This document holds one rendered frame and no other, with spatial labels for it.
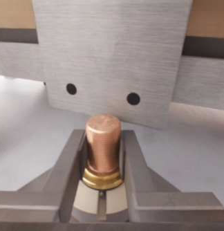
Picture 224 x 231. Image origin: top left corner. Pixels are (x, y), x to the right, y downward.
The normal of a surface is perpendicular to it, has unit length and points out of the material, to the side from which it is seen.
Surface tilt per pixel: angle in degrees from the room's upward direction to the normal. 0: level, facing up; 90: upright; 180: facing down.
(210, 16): 90
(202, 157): 180
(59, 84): 90
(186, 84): 90
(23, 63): 90
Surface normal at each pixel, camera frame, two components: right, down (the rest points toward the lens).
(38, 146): 0.03, -0.87
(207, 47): -0.33, 0.46
